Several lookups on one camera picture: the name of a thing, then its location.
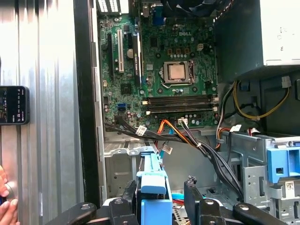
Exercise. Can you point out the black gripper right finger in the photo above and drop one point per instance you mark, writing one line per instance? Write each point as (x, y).
(191, 201)

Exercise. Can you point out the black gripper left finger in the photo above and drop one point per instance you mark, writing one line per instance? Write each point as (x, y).
(118, 211)

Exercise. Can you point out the hard disk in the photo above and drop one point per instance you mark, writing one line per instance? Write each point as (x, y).
(153, 184)

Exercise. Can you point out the silver disk bay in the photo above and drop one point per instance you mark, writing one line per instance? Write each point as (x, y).
(114, 152)

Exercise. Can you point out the person's hand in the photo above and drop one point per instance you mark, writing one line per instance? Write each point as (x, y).
(10, 213)

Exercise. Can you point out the silver optical drive cage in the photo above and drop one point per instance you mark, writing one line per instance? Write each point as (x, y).
(252, 167)

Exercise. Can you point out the black RAM slot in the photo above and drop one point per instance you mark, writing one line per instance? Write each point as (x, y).
(180, 100)
(180, 96)
(180, 106)
(180, 110)

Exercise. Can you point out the blue plastic drive latch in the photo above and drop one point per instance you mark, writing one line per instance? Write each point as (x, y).
(281, 161)

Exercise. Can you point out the blue SATA port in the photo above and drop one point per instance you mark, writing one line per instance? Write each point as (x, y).
(121, 106)

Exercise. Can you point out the green motherboard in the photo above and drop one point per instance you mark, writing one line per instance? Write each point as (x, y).
(131, 98)

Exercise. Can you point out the black PC case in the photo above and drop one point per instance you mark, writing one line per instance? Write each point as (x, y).
(86, 93)

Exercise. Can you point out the silver CPU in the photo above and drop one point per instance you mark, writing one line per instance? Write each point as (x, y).
(177, 72)

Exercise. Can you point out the metal socket cover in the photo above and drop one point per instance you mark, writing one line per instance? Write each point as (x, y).
(166, 72)

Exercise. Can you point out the CPU socket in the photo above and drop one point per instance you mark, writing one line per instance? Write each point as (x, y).
(191, 70)

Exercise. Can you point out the black smartphone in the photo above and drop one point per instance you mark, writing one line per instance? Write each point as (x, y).
(14, 105)

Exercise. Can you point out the black graphics card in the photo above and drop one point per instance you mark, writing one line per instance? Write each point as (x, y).
(137, 61)

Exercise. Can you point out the black expansion slot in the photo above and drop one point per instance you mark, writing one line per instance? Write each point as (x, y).
(110, 58)

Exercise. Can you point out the silver coin battery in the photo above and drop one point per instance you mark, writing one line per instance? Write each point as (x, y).
(130, 53)

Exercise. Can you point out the white expansion slot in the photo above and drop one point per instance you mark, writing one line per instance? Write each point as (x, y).
(120, 51)

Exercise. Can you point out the grey power supply unit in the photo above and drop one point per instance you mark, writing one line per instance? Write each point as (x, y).
(236, 42)

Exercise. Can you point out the blue VGA port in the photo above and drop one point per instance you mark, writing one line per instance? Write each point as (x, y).
(158, 16)

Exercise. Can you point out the black case fan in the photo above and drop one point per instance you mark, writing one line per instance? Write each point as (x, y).
(182, 7)

